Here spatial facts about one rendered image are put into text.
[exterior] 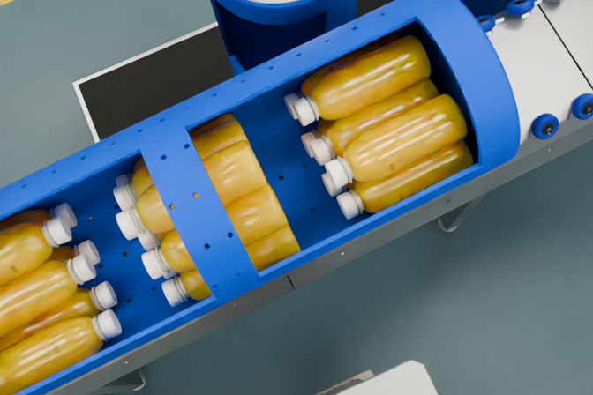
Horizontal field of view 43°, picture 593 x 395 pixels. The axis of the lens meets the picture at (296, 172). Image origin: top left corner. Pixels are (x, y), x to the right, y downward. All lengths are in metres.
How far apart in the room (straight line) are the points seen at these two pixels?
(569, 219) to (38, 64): 1.66
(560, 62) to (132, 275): 0.80
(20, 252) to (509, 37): 0.86
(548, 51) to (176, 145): 0.69
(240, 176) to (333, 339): 1.20
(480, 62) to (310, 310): 1.27
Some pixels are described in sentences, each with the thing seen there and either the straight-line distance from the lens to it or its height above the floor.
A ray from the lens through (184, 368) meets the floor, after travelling 2.18.
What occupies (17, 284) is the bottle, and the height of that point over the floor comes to 1.09.
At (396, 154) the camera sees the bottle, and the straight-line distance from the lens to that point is 1.05.
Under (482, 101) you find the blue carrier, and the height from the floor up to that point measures 1.21.
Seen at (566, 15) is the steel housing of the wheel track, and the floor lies 0.93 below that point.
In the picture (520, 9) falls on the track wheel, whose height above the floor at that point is 0.98.
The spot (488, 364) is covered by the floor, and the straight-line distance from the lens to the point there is 2.18.
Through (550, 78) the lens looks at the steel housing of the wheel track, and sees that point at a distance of 1.36.
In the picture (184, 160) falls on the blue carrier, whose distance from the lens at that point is 0.96.
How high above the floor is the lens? 2.14
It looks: 75 degrees down
